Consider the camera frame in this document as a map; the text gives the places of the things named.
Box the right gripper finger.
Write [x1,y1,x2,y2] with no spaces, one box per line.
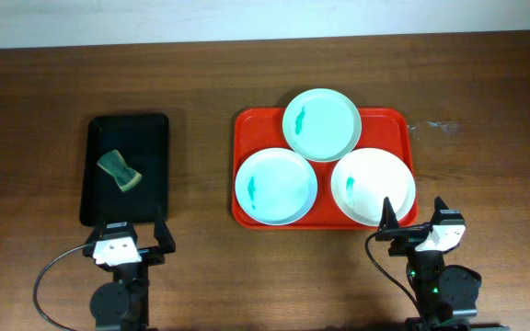
[378,197,399,230]
[432,196,449,221]

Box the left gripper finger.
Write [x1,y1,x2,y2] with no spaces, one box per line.
[85,222,105,245]
[154,207,176,254]

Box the white plate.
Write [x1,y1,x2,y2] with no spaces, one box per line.
[330,148,416,226]

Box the green yellow sponge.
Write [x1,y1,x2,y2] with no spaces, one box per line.
[97,150,143,192]

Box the mint green plate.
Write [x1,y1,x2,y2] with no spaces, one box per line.
[282,88,363,163]

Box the light blue plate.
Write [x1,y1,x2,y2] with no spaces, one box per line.
[234,147,318,226]

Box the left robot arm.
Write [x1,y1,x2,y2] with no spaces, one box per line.
[83,213,176,331]

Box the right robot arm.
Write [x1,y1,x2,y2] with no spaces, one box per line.
[369,197,481,331]

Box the black plastic tray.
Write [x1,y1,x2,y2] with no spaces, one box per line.
[79,113,169,227]

